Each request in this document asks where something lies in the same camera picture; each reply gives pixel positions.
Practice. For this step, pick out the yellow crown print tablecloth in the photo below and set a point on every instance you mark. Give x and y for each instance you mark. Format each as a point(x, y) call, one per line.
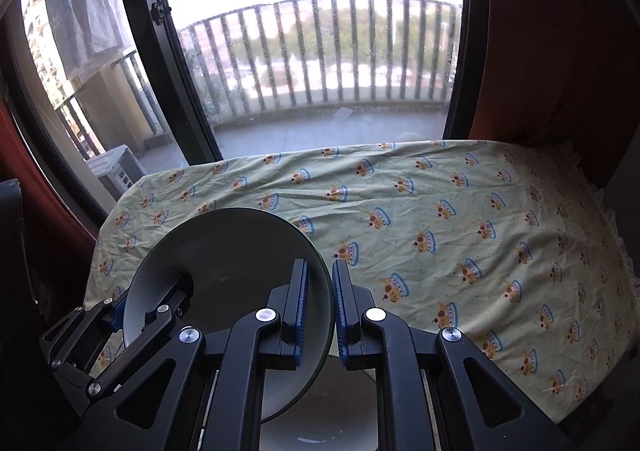
point(425, 191)

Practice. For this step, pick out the dark sliding window frame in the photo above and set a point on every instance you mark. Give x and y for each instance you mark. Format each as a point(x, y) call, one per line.
point(150, 46)

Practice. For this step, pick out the red curtain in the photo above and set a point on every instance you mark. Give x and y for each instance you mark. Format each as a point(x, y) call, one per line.
point(550, 56)
point(30, 171)

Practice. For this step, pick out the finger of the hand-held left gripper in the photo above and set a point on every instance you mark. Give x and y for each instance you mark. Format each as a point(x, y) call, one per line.
point(170, 298)
point(114, 316)

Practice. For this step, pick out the white air conditioner unit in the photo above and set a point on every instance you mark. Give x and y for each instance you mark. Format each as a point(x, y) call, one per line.
point(117, 168)

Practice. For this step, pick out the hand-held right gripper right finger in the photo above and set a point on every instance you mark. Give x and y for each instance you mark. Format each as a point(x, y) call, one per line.
point(341, 316)

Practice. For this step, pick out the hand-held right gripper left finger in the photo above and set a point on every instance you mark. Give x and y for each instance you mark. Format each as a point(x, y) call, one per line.
point(301, 316)

